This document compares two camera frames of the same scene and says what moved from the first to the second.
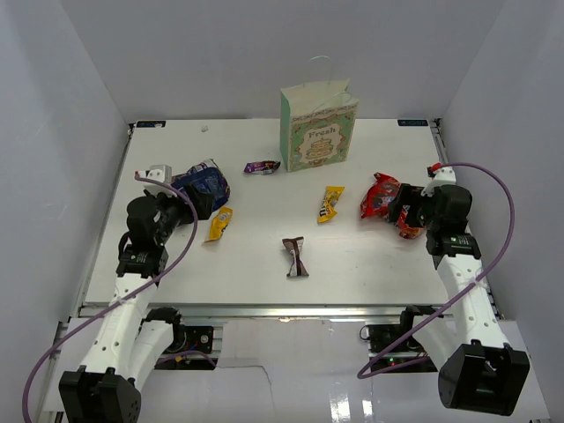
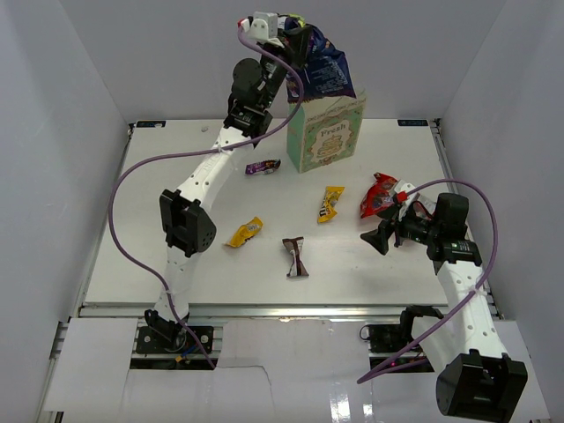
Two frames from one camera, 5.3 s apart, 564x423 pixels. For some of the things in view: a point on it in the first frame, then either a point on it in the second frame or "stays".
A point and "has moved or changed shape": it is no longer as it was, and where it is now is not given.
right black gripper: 408,196 to 379,238
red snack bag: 375,202 stays
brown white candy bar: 295,246 stays
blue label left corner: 151,123 stays
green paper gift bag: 317,118 has moved or changed shape
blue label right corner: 412,122 stays
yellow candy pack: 218,223 to 245,232
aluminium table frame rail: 267,311 stays
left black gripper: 201,202 to 296,52
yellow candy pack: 328,210 stays
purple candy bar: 262,167 stays
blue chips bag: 206,175 to 326,72
